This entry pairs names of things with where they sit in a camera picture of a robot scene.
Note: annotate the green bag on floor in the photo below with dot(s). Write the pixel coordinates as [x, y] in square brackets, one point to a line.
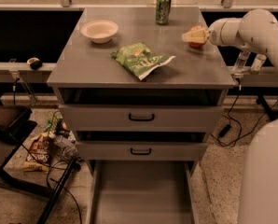
[54, 122]

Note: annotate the black table leg with caster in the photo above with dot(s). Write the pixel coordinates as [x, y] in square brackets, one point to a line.
[265, 106]

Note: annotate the black cart frame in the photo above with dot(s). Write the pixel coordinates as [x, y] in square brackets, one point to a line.
[11, 139]

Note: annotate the black yellow tape measure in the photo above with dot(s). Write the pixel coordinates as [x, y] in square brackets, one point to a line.
[34, 63]

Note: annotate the middle grey drawer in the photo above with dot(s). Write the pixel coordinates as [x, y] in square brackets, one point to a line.
[141, 151]

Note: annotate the green soda can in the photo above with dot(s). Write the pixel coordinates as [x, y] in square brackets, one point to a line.
[163, 11]

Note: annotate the green chip bag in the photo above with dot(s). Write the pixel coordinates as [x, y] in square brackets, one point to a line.
[139, 59]

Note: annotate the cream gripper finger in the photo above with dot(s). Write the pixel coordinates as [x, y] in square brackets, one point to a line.
[186, 37]

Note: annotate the red apple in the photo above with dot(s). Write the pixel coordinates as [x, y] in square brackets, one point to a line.
[196, 44]

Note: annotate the bottom grey open drawer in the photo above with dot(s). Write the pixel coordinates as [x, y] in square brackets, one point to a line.
[141, 192]

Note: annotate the plastic bottle on floor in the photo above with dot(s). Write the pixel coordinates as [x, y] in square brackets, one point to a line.
[67, 148]

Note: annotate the black power cable adapter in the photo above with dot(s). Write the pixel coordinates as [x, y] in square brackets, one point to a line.
[231, 119]

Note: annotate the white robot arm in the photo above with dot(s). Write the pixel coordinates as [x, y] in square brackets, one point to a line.
[256, 31]

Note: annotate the brown snack bag on floor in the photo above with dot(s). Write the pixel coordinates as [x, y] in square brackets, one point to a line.
[38, 156]

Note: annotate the grey drawer cabinet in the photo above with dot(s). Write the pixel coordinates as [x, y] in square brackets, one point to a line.
[132, 91]

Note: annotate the clear water bottle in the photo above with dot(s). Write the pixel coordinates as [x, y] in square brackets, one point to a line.
[240, 63]

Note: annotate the white bowl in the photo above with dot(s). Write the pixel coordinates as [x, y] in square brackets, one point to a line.
[100, 31]

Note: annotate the top grey drawer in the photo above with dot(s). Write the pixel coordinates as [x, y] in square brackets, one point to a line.
[141, 118]

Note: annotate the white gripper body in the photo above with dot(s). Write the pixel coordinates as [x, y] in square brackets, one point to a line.
[214, 32]

